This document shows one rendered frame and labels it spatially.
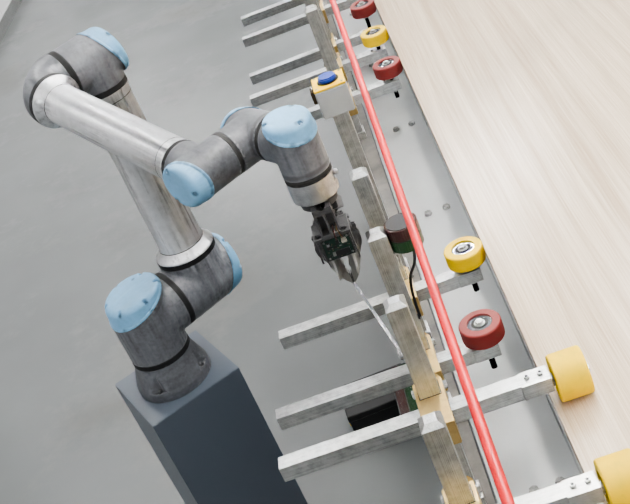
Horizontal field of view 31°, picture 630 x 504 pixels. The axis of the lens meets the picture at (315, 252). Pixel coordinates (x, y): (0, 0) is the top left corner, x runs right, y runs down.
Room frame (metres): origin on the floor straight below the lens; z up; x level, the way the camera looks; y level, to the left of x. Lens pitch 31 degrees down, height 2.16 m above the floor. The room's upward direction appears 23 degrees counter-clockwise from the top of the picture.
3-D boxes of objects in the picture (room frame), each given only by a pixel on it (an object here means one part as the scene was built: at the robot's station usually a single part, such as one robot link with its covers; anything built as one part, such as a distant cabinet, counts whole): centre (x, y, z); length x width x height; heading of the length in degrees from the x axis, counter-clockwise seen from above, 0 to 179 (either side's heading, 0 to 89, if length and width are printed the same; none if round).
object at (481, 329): (1.63, -0.22, 0.85); 0.08 x 0.08 x 0.11
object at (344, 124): (2.19, -0.17, 0.93); 0.05 x 0.05 x 0.45; 84
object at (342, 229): (1.79, -0.04, 1.12); 0.09 x 0.08 x 0.12; 174
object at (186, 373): (2.31, 0.44, 0.65); 0.19 x 0.19 x 0.10
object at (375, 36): (3.11, -0.41, 0.85); 0.08 x 0.08 x 0.11
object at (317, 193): (1.80, -0.05, 1.21); 0.10 x 0.09 x 0.05; 84
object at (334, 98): (2.19, -0.17, 1.18); 0.07 x 0.07 x 0.08; 84
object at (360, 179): (1.93, -0.14, 0.89); 0.04 x 0.04 x 0.48; 84
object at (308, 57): (3.38, -0.25, 0.80); 0.44 x 0.03 x 0.04; 84
